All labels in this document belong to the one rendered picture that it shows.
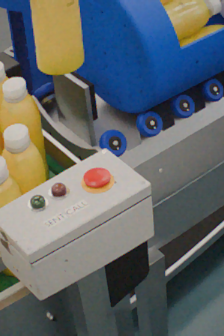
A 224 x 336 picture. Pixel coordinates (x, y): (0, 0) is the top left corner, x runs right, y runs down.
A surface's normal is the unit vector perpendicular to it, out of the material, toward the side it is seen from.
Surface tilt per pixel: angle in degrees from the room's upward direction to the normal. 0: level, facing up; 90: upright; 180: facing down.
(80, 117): 90
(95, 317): 90
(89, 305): 90
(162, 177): 70
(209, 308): 0
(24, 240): 0
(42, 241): 0
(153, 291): 90
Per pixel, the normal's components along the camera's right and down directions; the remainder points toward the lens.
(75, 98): -0.79, 0.46
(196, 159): 0.54, 0.21
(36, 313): 0.60, 0.48
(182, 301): -0.09, -0.75
